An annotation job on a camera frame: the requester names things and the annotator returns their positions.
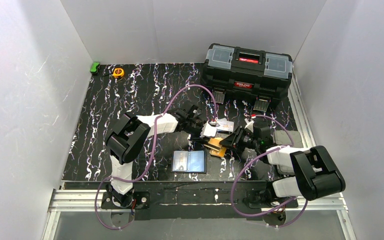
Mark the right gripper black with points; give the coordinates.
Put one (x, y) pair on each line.
(235, 141)

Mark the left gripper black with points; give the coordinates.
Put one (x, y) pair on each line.
(196, 124)

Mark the orange object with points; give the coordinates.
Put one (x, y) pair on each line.
(215, 147)

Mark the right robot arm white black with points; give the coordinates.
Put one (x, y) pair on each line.
(311, 172)

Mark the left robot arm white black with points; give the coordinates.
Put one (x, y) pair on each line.
(126, 139)

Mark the white card on table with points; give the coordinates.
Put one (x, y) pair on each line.
(224, 125)

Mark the grey foam pad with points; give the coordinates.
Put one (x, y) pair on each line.
(292, 141)

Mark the yellow tape measure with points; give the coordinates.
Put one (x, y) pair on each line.
(118, 72)

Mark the green small object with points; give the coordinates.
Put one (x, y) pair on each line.
(94, 69)

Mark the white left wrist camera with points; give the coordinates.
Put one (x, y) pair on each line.
(208, 131)

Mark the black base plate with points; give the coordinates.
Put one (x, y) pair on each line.
(154, 200)

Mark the black toolbox with red handle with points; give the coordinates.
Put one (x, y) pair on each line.
(256, 76)

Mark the aluminium frame rail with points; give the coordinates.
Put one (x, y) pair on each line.
(300, 114)

